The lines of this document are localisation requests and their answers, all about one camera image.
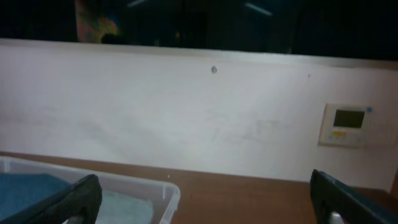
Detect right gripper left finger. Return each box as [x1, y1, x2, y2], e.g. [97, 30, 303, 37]
[1, 174, 102, 224]

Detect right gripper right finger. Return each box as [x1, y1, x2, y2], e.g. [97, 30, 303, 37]
[310, 169, 397, 224]

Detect light blue jeans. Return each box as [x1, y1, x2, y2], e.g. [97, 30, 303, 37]
[95, 190, 154, 224]

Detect dark blue jeans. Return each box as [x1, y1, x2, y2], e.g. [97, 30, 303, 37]
[1, 173, 70, 221]

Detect clear plastic storage bin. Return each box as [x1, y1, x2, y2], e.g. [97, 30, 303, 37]
[1, 156, 180, 224]

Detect wall thermostat control panel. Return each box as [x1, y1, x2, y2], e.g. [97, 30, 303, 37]
[318, 103, 373, 147]

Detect dark window above wall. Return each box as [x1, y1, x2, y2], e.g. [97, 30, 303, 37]
[1, 0, 397, 61]

